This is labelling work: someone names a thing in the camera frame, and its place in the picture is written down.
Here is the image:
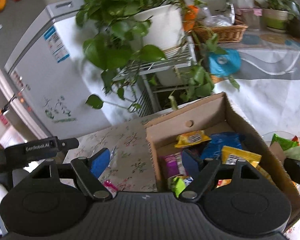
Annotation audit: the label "silver foil snack packet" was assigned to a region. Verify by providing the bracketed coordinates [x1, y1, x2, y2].
[108, 146, 117, 168]

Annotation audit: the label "green snack packet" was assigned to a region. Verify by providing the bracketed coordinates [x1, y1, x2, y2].
[168, 176, 186, 198]

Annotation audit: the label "pink Ameria snack packet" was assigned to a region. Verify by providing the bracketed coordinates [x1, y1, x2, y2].
[103, 180, 119, 198]

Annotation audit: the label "yellow waffle snack packet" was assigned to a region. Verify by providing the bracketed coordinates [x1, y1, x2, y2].
[221, 146, 262, 167]

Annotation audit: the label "purple snack packet in box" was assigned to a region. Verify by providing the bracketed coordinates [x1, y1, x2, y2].
[159, 152, 187, 179]

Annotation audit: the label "blue snack packet in box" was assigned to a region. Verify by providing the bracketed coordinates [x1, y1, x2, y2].
[200, 132, 245, 160]

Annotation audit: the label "yellow biscuit packet in box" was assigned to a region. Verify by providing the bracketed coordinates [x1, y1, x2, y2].
[174, 130, 211, 148]

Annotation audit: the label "floral tablecloth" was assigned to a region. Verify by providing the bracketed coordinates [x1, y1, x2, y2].
[63, 113, 159, 192]

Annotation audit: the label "orange red snack packet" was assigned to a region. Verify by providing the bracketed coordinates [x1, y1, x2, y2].
[216, 179, 232, 188]

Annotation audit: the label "white cardboard milk box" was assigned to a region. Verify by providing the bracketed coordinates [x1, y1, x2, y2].
[145, 93, 300, 229]

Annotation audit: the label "beige refrigerator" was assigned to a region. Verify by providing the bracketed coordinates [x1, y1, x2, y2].
[0, 67, 51, 147]

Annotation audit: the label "white freezer with green logo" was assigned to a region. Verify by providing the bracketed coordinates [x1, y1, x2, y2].
[5, 0, 141, 139]

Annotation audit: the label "white metal plant rack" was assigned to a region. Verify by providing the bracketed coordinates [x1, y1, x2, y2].
[115, 36, 197, 113]

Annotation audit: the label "blue round plastic object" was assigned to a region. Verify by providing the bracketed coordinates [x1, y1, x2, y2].
[209, 49, 242, 77]

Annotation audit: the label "wicker basket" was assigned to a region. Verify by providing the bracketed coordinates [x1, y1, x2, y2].
[193, 24, 248, 43]

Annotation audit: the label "green pothos plant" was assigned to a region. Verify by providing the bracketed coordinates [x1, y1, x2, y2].
[75, 0, 241, 113]

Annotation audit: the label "green white small flower pot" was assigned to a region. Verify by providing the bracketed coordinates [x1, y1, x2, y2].
[262, 8, 289, 33]

